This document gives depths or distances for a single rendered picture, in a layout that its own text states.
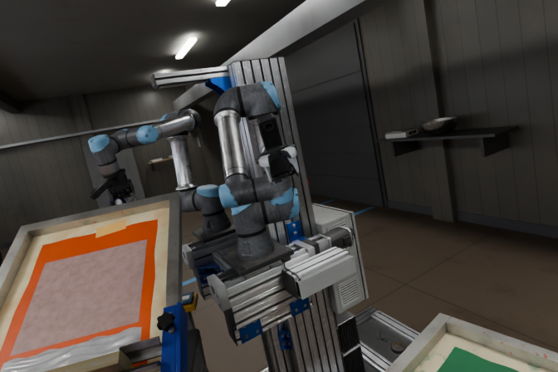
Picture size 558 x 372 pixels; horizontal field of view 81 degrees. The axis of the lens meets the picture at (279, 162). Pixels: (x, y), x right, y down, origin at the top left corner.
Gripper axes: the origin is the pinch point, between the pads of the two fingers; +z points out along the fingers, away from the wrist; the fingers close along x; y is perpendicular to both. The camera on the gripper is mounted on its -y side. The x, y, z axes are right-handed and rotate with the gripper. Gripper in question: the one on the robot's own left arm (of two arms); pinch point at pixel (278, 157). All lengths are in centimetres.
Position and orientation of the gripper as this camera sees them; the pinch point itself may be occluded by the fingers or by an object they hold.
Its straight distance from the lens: 70.3
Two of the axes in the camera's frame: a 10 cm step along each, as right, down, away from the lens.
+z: 0.8, 1.2, -9.9
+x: -9.4, 3.4, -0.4
